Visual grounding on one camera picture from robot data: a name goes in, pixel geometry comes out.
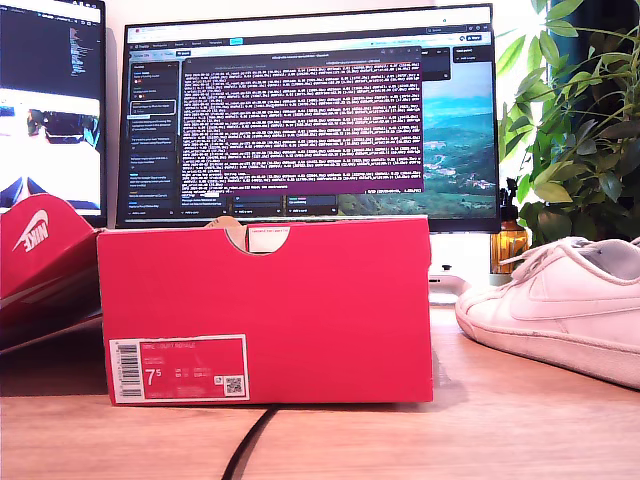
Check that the amber pump bottle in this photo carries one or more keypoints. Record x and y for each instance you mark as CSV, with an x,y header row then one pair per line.
x,y
507,245

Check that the large wide computer monitor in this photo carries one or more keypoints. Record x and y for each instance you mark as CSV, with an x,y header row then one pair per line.
x,y
300,125

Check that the white leather sneaker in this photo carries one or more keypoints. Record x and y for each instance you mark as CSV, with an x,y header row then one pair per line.
x,y
550,310

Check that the pale green cup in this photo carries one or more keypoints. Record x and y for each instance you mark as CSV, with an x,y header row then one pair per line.
x,y
500,279

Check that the white rounded plastic object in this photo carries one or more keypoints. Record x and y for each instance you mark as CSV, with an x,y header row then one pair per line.
x,y
450,291

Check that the green leafy houseplant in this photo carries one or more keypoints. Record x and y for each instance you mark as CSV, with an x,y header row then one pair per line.
x,y
575,150

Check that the dark-framed computer monitor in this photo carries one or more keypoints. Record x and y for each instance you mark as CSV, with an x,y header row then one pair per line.
x,y
50,50

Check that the red Nike shoebox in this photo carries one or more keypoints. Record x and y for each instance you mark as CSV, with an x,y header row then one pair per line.
x,y
300,310

